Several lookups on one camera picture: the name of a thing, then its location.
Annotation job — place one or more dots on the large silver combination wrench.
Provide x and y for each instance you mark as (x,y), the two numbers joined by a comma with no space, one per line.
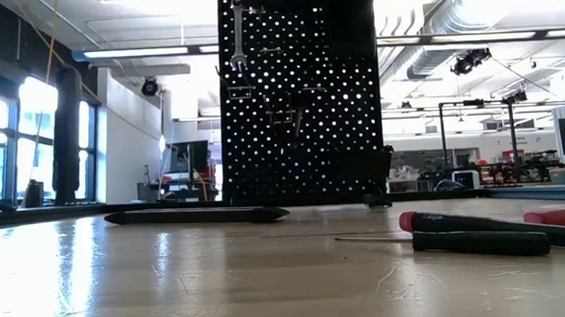
(238,33)

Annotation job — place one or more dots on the small black screwdriver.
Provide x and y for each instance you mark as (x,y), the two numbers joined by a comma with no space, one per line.
(479,243)

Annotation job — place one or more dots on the black metal pegboard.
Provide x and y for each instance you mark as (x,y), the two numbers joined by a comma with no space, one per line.
(259,179)

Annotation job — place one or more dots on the small black pegboard bin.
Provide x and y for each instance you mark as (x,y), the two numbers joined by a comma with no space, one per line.
(362,173)

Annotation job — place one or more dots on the double prong pegboard hook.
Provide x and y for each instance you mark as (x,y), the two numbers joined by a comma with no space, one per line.
(239,88)

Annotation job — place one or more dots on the black torpedo level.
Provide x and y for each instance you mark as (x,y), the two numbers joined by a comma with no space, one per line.
(193,217)

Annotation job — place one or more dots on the tall black pegboard bin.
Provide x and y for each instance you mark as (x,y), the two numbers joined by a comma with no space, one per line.
(353,21)

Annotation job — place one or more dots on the ceiling light strip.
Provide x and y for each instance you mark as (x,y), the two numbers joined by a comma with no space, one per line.
(133,52)
(476,37)

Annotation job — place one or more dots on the white bucket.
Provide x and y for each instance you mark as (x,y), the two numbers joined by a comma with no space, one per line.
(465,179)

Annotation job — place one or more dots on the black screwdriver red cap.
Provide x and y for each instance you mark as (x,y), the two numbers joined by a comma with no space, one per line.
(463,223)

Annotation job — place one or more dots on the black vertical pillar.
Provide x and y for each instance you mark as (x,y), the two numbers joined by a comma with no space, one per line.
(67,142)

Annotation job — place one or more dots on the dark bag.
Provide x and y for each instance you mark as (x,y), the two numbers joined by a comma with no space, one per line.
(33,193)

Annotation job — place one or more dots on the silver ventilation duct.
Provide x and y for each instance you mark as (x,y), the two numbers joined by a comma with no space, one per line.
(429,63)

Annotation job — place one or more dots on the black camera rig frame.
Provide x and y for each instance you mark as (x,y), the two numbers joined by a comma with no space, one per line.
(473,102)

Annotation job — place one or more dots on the black ceiling camera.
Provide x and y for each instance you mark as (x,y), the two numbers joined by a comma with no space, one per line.
(468,62)

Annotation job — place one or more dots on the blue window frame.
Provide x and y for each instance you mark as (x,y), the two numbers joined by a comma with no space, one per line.
(11,155)

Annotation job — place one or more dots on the black aluminium table frame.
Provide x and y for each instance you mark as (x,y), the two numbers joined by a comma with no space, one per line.
(11,218)

